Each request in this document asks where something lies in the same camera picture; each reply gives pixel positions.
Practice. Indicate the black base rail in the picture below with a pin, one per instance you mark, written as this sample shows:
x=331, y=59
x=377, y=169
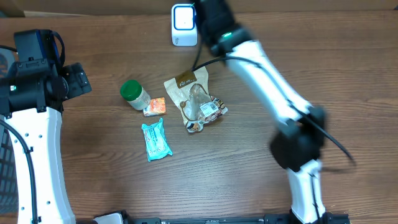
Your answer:
x=121, y=217

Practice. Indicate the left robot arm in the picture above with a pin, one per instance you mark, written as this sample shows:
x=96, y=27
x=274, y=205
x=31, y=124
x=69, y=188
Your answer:
x=32, y=97

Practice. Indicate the beige snack bag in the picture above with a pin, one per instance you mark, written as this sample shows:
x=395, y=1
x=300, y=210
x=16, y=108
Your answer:
x=189, y=92

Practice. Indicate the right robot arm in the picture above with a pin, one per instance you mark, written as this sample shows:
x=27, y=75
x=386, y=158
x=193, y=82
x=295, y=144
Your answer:
x=296, y=146

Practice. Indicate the white barcode scanner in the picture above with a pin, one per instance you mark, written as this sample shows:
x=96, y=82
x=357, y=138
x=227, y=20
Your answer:
x=183, y=25

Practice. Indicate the grey plastic mesh basket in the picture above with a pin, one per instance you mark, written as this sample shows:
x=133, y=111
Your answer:
x=9, y=195

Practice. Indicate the orange tissue pack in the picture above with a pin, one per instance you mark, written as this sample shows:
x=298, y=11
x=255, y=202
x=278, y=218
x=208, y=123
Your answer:
x=157, y=106

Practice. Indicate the teal wet wipes pack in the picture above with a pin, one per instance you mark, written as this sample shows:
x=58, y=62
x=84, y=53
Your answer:
x=156, y=141

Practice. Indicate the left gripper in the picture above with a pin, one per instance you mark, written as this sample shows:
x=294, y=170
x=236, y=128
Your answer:
x=78, y=78

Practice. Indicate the white bottle green cap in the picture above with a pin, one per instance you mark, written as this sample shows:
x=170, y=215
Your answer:
x=133, y=92

